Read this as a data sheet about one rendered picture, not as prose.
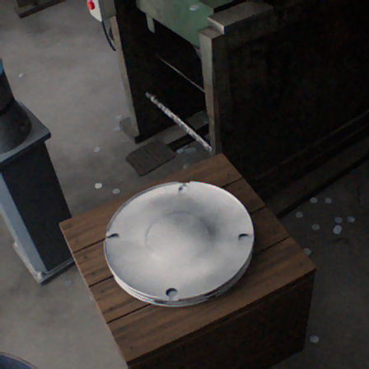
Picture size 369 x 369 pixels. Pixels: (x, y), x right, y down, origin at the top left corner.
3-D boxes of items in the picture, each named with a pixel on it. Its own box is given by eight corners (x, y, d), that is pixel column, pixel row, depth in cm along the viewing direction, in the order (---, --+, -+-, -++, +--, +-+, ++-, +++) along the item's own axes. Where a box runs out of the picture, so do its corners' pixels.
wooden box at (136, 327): (156, 426, 119) (126, 362, 94) (95, 306, 144) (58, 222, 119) (304, 348, 129) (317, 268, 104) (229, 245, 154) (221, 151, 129)
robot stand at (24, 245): (40, 286, 150) (-17, 172, 118) (12, 247, 161) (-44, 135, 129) (93, 252, 157) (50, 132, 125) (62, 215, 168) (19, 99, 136)
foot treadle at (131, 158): (144, 188, 161) (140, 175, 157) (127, 168, 167) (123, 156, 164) (299, 97, 178) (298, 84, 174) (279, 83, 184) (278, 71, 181)
